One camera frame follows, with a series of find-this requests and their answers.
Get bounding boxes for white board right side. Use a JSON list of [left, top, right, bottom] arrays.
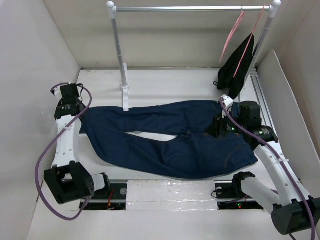
[[257, 50, 320, 185]]

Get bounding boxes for pink hanger with black garment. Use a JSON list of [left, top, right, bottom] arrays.
[[232, 5, 266, 78]]

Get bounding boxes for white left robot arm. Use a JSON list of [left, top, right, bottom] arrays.
[[44, 83, 112, 205]]

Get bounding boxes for empty pink hanger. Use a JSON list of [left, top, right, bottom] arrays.
[[219, 11, 245, 63]]

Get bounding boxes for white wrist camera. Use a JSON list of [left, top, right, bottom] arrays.
[[50, 83, 63, 99], [218, 94, 234, 109]]

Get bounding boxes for white clothes rack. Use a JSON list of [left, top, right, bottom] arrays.
[[106, 0, 282, 112]]

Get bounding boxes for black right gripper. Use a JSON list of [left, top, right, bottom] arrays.
[[203, 107, 247, 139]]

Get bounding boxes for black hanging garment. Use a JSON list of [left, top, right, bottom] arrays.
[[213, 34, 255, 100]]

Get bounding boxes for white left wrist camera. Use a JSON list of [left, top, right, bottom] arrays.
[[50, 83, 63, 99]]

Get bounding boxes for dark blue denim trousers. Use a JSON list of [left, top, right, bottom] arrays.
[[81, 100, 258, 180]]

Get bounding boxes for aluminium rail right side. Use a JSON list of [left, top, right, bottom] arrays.
[[250, 67, 276, 132]]

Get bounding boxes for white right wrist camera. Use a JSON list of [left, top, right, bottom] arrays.
[[218, 94, 234, 109]]

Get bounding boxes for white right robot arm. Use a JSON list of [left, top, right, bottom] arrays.
[[205, 95, 320, 240]]

